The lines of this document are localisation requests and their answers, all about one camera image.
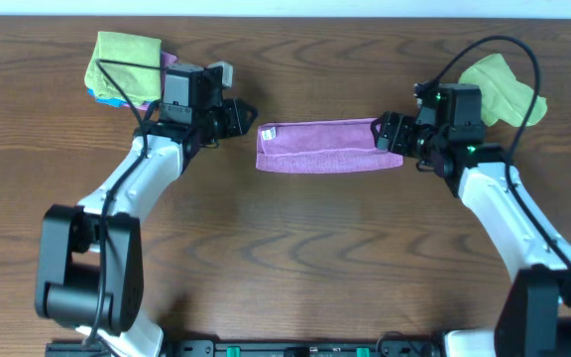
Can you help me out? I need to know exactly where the purple microfiber cloth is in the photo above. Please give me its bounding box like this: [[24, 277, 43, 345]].
[[256, 118, 403, 175]]

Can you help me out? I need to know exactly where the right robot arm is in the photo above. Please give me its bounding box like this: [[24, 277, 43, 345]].
[[371, 112, 571, 356]]

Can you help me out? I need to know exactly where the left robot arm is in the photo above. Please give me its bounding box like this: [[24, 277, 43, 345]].
[[35, 98, 259, 356]]

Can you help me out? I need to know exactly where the folded purple cloth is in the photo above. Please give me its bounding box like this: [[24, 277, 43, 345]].
[[131, 52, 177, 111]]

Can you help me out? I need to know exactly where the folded green cloth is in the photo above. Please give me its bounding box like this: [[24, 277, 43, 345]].
[[84, 32, 162, 105]]

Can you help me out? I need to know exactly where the folded blue cloth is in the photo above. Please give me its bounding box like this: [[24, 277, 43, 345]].
[[87, 88, 127, 108]]

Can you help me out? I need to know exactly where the crumpled green cloth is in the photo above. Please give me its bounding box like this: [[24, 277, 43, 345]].
[[458, 54, 533, 127]]

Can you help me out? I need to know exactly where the right black cable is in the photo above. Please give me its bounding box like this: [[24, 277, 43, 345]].
[[421, 34, 571, 323]]

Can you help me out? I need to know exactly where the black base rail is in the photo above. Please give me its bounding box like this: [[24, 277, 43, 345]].
[[45, 338, 448, 357]]

